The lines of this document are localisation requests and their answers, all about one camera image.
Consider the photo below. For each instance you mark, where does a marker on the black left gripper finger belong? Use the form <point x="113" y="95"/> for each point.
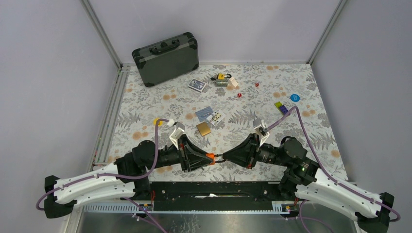
<point x="191" y="150"/>
<point x="198" y="162"/>

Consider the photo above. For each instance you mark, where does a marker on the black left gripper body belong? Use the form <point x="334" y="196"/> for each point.
<point x="184" y="158"/>

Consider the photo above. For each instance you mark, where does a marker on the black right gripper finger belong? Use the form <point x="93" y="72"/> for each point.
<point x="237" y="159"/>
<point x="243" y="149"/>

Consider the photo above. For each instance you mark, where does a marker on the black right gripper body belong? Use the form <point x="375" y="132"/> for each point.
<point x="255" y="159"/>

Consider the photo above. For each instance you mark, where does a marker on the orange black padlock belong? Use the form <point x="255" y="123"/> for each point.
<point x="214" y="158"/>

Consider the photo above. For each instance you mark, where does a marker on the yellow black padlock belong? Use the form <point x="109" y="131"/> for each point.
<point x="221" y="76"/>

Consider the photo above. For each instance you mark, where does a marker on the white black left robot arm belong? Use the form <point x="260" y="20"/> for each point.
<point x="125" y="177"/>

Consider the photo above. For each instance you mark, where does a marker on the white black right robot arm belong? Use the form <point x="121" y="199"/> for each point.
<point x="304" y="179"/>

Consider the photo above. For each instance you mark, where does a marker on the brass padlock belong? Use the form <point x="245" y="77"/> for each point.
<point x="203" y="129"/>

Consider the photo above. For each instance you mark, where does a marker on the blue-backed playing card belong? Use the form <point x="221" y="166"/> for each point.
<point x="205" y="114"/>

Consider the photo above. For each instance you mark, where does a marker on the yellow round token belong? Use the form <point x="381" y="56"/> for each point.
<point x="156" y="122"/>

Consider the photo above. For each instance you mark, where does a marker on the face-up playing card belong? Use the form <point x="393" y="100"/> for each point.
<point x="215" y="118"/>

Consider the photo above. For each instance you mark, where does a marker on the green purple building bricks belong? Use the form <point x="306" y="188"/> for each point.
<point x="281" y="108"/>

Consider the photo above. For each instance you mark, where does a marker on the blue round token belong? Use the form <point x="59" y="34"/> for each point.
<point x="295" y="98"/>

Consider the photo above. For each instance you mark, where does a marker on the blue card deck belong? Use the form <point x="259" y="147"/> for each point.
<point x="197" y="85"/>

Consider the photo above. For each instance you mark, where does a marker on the small beige block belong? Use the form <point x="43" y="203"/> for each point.
<point x="233" y="82"/>

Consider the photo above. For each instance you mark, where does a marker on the grey green building brick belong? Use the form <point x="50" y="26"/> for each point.
<point x="221" y="83"/>

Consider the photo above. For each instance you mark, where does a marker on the grey black hard case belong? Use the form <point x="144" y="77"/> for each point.
<point x="167" y="59"/>

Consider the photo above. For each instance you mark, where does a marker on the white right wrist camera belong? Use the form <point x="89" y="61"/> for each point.
<point x="260" y="128"/>

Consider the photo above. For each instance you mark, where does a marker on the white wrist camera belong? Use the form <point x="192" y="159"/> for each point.
<point x="260" y="128"/>
<point x="177" y="130"/>

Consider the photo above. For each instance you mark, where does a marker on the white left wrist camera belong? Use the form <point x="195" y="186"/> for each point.
<point x="177" y="130"/>

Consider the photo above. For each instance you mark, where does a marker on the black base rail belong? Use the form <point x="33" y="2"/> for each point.
<point x="171" y="191"/>

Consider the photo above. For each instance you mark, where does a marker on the slotted cable duct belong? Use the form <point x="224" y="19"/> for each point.
<point x="197" y="206"/>

